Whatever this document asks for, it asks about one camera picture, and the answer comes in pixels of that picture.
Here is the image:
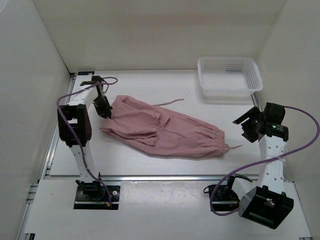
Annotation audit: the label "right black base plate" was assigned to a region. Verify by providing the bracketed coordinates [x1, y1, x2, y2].
[203, 184, 240, 204]

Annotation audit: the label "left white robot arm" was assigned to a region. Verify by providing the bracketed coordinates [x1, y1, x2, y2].
[56, 75, 112, 203]

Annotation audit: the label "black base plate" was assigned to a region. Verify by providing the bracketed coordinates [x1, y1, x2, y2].
[73, 180, 121, 210]
[203, 184, 240, 204]

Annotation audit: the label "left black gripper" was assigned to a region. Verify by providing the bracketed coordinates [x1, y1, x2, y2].
[92, 95, 112, 120]

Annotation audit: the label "white plastic basket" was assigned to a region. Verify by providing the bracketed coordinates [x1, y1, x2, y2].
[197, 56, 263, 98]

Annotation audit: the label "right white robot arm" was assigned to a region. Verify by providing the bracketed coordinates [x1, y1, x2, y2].
[224, 102, 294, 230]

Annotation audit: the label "pink trousers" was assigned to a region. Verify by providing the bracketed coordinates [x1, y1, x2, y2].
[100, 95, 236, 159]

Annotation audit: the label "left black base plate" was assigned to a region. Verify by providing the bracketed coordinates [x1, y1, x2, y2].
[73, 180, 121, 210]

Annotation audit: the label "aluminium frame rail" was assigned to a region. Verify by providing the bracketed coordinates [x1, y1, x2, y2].
[102, 175, 261, 183]

